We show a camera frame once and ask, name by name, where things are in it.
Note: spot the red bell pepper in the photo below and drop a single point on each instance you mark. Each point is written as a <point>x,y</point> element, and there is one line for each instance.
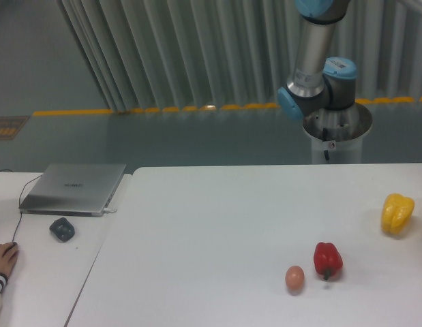
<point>327,260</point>

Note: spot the brown egg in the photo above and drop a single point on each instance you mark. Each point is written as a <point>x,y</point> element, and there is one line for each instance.
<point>294,278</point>

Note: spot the yellow bell pepper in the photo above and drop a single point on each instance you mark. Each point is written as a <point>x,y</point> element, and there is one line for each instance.
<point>396,213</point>

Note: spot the person's hand on mouse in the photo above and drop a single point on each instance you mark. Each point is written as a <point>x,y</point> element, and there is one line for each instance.
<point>8,258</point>

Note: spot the small black tray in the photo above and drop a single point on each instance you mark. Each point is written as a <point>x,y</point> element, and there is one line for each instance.
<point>62,229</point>

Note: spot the grey pleated curtain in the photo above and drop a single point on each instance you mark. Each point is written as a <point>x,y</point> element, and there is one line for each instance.
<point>156,55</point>

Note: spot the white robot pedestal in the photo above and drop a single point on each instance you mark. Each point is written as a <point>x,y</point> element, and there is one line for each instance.
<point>337,136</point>

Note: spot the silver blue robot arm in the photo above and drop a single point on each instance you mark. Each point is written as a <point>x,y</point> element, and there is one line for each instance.
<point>314,83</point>

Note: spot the silver closed laptop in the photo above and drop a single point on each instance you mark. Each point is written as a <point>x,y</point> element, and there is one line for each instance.
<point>79,189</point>

